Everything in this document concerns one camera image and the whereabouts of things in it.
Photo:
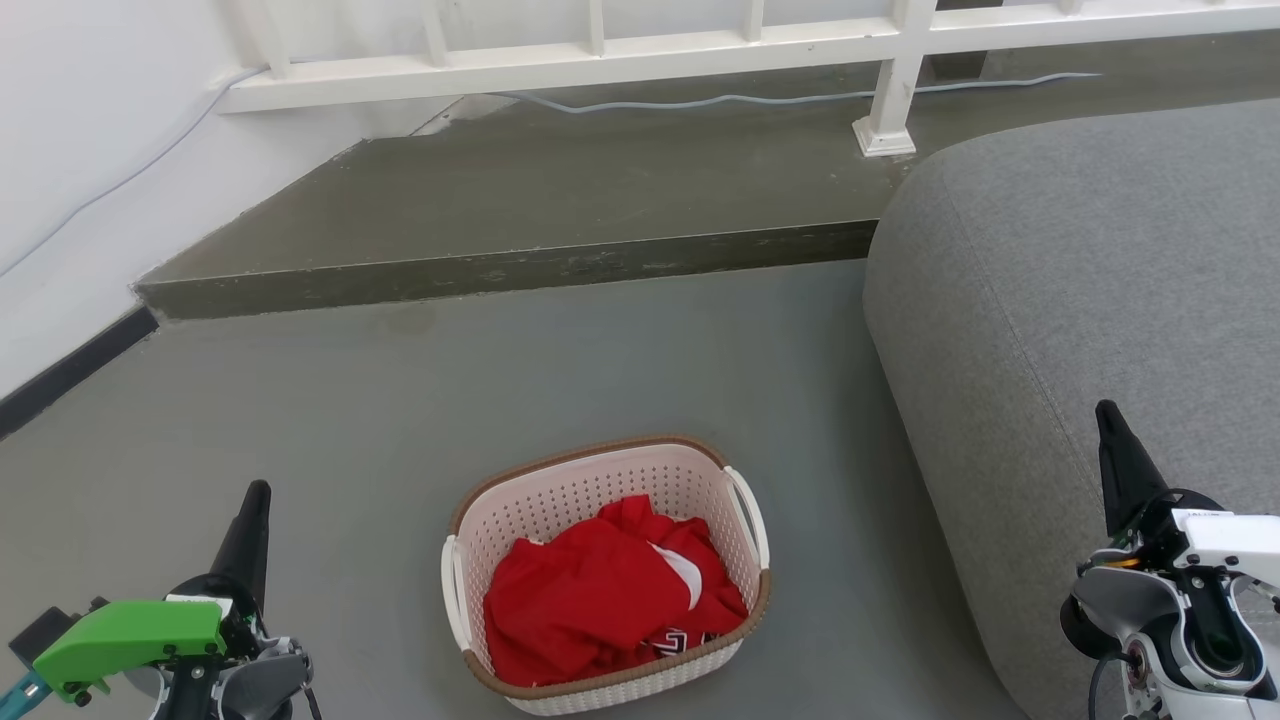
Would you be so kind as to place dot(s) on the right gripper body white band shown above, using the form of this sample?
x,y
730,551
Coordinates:
x,y
1220,545

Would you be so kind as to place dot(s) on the white wooden railing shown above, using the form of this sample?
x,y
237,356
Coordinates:
x,y
600,62

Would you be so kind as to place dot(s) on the white laundry basket brown rim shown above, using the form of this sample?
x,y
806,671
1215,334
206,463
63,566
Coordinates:
x,y
580,480

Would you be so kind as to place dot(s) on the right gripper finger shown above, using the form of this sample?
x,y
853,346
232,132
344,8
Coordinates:
x,y
1125,470

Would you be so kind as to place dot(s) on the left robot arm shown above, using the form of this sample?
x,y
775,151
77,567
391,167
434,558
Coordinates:
x,y
260,685

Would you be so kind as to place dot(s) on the red clothing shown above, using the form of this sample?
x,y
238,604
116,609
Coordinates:
x,y
580,600

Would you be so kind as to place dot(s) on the grey fabric sofa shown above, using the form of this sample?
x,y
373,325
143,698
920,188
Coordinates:
x,y
1050,300

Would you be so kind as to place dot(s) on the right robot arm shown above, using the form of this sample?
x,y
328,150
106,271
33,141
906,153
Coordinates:
x,y
1110,610

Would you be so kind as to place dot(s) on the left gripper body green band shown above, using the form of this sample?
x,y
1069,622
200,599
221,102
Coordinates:
x,y
130,632

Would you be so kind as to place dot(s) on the black baseboard strip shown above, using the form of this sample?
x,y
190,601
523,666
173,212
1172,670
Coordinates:
x,y
70,370

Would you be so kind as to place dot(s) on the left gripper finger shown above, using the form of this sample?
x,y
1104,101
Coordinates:
x,y
248,545

